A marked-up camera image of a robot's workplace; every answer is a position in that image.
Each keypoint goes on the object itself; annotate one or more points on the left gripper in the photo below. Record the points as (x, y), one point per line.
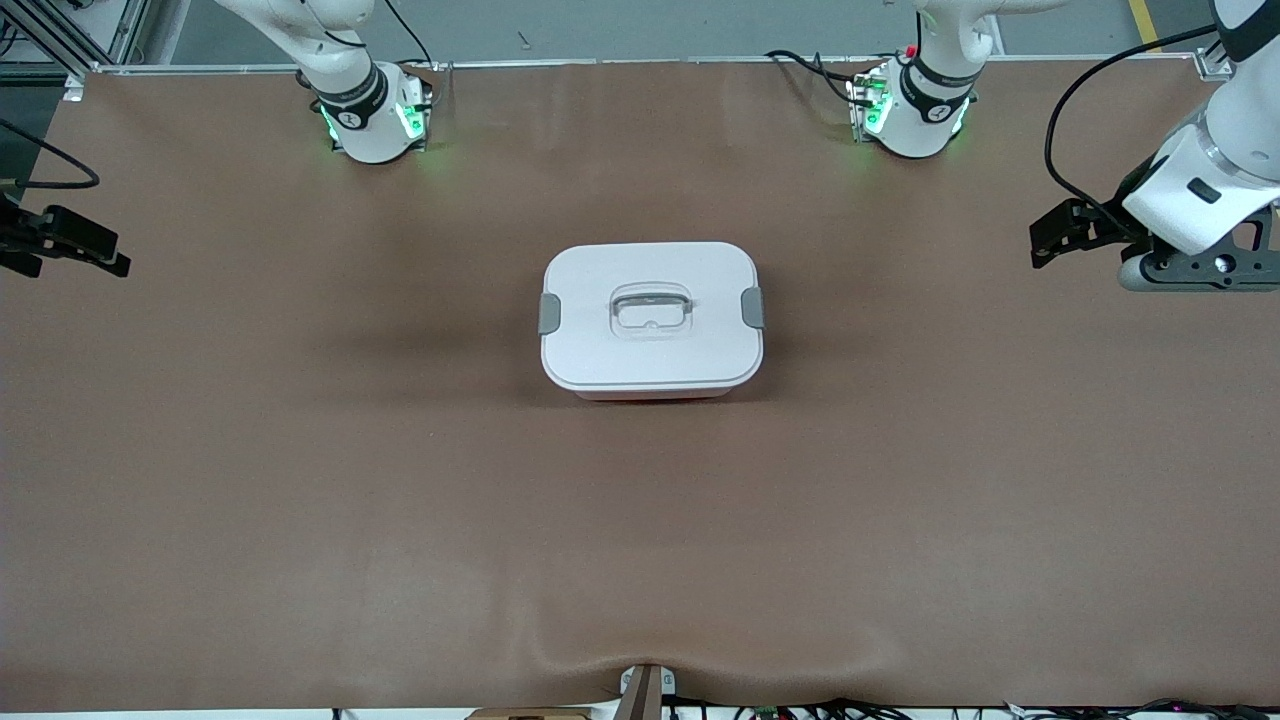
(1112, 225)

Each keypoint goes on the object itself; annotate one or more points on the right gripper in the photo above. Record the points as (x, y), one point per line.
(20, 240)

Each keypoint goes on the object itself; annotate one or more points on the white box lid grey latches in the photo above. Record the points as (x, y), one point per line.
(650, 350)

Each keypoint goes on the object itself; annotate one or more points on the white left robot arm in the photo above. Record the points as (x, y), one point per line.
(925, 110)

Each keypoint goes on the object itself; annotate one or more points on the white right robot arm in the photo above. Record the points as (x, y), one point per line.
(350, 110)

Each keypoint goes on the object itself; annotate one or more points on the pink translucent storage box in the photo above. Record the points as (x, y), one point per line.
(650, 394)

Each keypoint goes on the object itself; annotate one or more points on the brown table mat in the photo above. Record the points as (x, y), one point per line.
(300, 550)

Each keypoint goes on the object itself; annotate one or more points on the metal table edge clamp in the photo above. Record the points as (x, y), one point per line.
(645, 690)

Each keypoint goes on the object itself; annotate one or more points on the aluminium frame profile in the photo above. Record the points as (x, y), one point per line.
(60, 40)
(1215, 62)

